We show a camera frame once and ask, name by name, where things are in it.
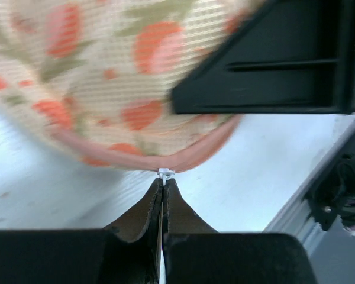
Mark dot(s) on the white zipper pull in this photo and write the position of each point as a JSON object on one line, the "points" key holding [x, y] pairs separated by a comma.
{"points": [[165, 174]]}

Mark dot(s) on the floral mesh laundry bag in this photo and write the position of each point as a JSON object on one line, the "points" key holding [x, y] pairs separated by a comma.
{"points": [[93, 78]]}

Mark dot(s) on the aluminium front rail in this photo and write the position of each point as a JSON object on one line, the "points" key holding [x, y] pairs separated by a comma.
{"points": [[294, 218]]}

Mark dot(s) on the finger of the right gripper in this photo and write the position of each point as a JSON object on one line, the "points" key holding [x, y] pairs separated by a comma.
{"points": [[290, 57]]}

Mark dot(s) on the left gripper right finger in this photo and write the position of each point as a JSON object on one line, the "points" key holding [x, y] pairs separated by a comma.
{"points": [[195, 253]]}

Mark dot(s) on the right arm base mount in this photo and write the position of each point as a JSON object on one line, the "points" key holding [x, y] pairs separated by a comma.
{"points": [[332, 192]]}

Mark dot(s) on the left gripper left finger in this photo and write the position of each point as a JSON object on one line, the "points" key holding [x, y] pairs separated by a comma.
{"points": [[125, 251]]}

